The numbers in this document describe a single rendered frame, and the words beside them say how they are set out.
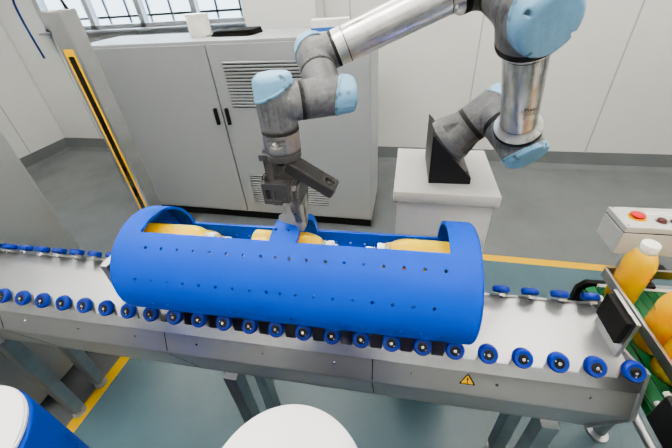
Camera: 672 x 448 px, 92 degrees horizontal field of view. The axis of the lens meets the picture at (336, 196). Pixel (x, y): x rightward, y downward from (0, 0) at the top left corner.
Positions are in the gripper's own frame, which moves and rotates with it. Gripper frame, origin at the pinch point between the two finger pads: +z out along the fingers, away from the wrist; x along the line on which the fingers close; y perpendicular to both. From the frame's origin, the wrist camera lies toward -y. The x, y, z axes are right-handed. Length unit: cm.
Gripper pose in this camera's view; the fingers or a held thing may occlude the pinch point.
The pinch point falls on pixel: (305, 226)
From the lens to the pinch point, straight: 78.7
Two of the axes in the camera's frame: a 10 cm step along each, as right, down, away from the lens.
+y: -9.8, -0.4, 1.8
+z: 0.7, 8.3, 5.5
